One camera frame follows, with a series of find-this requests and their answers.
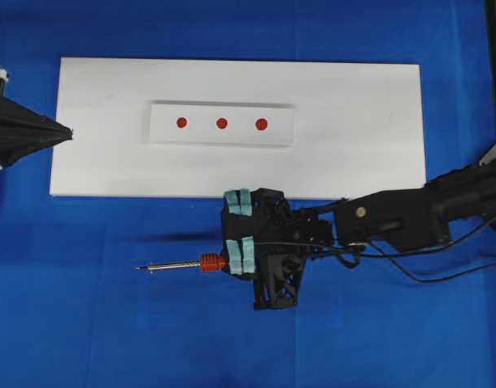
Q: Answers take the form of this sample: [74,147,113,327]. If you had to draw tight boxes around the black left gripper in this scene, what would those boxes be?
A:
[0,66,73,170]

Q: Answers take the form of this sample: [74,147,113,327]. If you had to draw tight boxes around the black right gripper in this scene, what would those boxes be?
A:
[221,188,333,310]

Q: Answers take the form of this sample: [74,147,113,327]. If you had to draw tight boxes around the orange handled soldering iron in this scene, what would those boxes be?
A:
[135,253,228,272]

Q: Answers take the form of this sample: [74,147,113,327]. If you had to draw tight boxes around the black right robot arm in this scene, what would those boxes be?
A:
[221,159,496,310]

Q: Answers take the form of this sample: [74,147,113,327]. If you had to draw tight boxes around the white foam board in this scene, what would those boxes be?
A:
[50,57,426,199]

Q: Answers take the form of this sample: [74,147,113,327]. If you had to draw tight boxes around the blue table cloth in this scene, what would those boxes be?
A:
[0,1,496,387]

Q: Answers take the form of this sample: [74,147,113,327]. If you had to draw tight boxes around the black soldering iron cable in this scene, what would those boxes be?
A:
[251,209,496,288]

